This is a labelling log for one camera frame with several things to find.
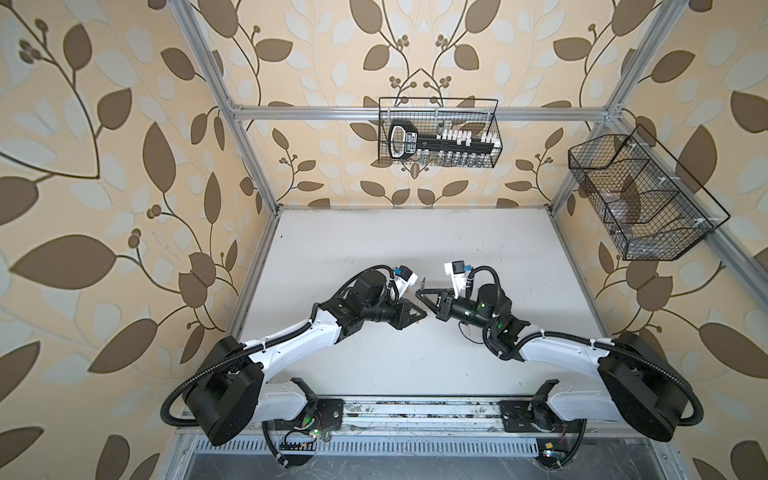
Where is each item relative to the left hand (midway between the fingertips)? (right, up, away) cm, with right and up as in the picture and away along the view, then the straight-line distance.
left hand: (426, 312), depth 76 cm
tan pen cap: (-1, +6, 0) cm, 6 cm away
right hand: (-2, +4, 0) cm, 4 cm away
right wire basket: (+56, +26, -3) cm, 62 cm away
